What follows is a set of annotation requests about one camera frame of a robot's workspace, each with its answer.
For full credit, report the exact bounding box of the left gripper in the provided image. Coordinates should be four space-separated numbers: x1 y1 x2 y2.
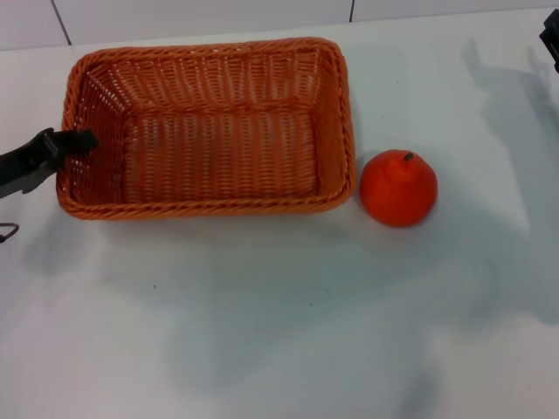
0 127 100 200

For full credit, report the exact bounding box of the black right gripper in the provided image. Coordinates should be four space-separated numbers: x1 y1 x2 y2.
539 8 559 73

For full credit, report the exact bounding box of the orange woven plastic basket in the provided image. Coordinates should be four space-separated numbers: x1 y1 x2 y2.
55 36 357 223

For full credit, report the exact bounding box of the orange toy fruit with stem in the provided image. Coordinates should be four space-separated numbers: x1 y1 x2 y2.
359 148 439 228

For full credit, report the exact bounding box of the thin dark cable loop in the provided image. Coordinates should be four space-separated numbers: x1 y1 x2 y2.
0 222 21 245

